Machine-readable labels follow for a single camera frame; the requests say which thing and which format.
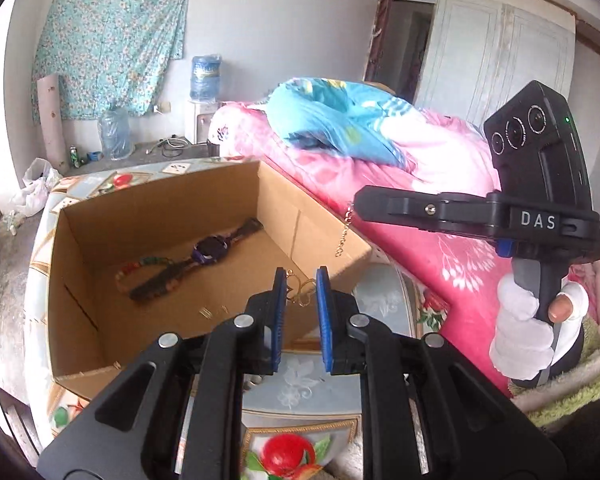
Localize multicolour bead bracelet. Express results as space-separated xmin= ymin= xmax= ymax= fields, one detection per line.
xmin=114 ymin=254 xmax=176 ymax=296

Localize pink digital watch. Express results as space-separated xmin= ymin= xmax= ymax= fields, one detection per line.
xmin=116 ymin=218 xmax=263 ymax=302

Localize gold ring earrings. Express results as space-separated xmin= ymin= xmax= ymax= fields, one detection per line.
xmin=286 ymin=269 xmax=315 ymax=308

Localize silver chain earring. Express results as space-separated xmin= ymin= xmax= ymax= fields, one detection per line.
xmin=335 ymin=203 xmax=354 ymax=258

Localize small silver hair clip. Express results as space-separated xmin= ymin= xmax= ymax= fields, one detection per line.
xmin=198 ymin=304 xmax=230 ymax=320

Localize right white gloved hand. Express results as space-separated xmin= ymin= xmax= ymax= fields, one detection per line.
xmin=489 ymin=273 xmax=588 ymax=380

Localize fruit pattern tablecloth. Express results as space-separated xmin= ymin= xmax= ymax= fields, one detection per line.
xmin=24 ymin=159 xmax=422 ymax=460

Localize brown cardboard box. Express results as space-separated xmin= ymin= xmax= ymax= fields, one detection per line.
xmin=34 ymin=162 xmax=372 ymax=399

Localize white door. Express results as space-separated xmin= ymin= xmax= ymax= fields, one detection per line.
xmin=415 ymin=0 xmax=576 ymax=126

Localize blue cartoon quilt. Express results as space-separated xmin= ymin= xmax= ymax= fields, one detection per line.
xmin=262 ymin=77 xmax=427 ymax=169

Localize white plastic bag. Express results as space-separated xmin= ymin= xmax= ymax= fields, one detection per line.
xmin=10 ymin=157 xmax=62 ymax=217

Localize clear water bottle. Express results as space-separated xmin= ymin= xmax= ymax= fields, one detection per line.
xmin=97 ymin=106 xmax=134 ymax=160

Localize blue water jug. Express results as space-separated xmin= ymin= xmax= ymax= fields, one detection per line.
xmin=189 ymin=54 xmax=222 ymax=102

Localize pink rolled mat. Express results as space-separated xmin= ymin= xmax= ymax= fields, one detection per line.
xmin=36 ymin=74 xmax=69 ymax=174

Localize floral teal wall cloth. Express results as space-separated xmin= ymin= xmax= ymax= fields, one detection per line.
xmin=31 ymin=0 xmax=188 ymax=124

